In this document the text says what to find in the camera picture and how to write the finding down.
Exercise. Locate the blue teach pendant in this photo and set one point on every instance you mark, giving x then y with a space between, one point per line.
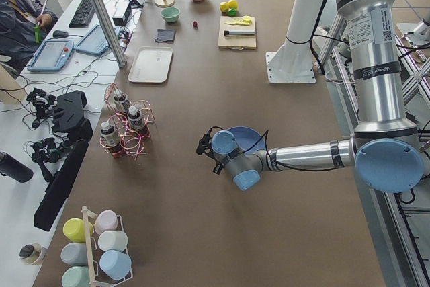
52 55
93 43

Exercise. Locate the green bowl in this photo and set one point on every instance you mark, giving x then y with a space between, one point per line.
170 14

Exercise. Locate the light blue cup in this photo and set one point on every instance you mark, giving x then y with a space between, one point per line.
115 264

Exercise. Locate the mint green cup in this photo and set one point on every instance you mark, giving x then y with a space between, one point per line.
76 276

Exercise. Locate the green lime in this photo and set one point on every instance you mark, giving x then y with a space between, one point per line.
232 12

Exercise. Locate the yellow cup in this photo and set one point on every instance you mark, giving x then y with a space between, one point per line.
73 229

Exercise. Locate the tape roll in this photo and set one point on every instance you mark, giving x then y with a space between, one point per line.
32 254

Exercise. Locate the black handled knife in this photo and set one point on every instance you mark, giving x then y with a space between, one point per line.
239 33

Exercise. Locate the black keyboard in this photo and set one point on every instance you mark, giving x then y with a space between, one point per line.
83 14

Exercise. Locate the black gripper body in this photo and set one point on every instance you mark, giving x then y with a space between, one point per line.
216 167

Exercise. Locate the dark grey cloth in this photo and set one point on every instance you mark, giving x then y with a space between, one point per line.
165 35

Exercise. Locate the beige tray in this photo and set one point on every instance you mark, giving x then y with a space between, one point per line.
151 65

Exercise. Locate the white wire cup rack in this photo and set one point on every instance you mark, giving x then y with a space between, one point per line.
96 276

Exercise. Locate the copper wire bottle basket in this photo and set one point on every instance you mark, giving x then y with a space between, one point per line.
132 143

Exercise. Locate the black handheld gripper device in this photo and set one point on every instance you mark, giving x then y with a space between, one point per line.
68 116

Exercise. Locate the yellow lemon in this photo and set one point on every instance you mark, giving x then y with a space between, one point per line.
224 7
233 4

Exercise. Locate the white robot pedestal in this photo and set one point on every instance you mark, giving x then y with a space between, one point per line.
292 63

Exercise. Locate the aluminium frame post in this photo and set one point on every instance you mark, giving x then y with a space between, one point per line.
108 31

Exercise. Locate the white cup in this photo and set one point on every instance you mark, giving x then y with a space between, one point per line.
113 240

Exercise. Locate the black water bottle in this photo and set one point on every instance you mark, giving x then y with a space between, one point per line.
14 169

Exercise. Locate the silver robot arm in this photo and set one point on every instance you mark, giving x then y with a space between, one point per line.
384 145

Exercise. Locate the pink cup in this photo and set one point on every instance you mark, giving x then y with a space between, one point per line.
106 221

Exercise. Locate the grey blue cup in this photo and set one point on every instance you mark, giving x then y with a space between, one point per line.
74 254

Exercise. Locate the dark drink bottle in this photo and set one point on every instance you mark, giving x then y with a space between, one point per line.
109 134
135 118
121 101

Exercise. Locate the black computer mouse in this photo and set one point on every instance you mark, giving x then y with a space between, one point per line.
60 34

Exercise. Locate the seated person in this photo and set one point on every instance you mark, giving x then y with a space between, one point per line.
18 20

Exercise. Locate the wooden cutting board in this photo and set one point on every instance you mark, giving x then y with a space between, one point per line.
236 42

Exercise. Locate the blue plate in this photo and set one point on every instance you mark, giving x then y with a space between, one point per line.
248 139

